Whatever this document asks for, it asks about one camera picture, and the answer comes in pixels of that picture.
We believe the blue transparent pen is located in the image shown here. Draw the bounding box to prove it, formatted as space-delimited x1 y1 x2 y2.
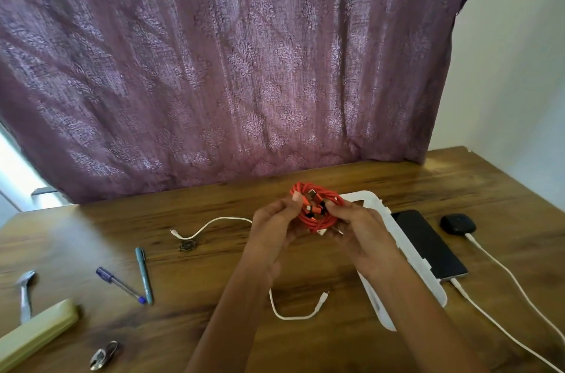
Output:
96 267 147 305

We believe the person's left forearm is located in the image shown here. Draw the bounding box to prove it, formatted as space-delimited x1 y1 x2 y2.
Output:
185 254 283 373

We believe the purple patterned curtain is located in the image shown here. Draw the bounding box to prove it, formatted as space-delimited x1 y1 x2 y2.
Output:
0 0 490 205

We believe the person's right forearm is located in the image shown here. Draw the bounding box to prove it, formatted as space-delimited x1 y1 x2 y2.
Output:
357 261 488 373

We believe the orange cable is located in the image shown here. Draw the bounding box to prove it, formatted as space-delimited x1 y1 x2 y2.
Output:
290 182 346 236

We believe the black earbuds case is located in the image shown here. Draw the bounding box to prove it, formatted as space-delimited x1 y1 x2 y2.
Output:
440 213 477 236

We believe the person's right hand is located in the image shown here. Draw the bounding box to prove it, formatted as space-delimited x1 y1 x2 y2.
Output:
326 199 401 283

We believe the white phone charging cable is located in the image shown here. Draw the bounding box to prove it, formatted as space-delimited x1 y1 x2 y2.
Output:
450 278 562 373

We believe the short white cable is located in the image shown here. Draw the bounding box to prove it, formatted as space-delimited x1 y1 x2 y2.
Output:
170 216 331 321

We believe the white plastic tray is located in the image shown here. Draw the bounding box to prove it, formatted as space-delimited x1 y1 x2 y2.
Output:
339 190 448 332

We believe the silver metal carabiner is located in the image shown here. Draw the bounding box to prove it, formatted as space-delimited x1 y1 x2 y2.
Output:
89 340 120 372

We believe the black smartphone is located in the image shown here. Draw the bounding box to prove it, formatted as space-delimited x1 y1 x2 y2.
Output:
390 209 469 283

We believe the white window frame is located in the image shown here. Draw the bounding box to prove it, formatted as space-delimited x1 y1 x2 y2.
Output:
0 121 71 214

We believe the teal pen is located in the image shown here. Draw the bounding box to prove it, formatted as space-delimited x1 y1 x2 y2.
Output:
134 247 154 306

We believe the yellow-green pencil case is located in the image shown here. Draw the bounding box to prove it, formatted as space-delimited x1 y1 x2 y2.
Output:
0 299 80 373

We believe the person's left hand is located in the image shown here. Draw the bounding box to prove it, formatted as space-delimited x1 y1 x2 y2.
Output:
242 195 306 286

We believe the white earbuds charging cable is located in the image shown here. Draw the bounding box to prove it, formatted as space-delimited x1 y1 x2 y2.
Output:
464 233 565 346

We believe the silver metal tool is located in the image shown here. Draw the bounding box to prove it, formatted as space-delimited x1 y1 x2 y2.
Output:
15 270 37 326

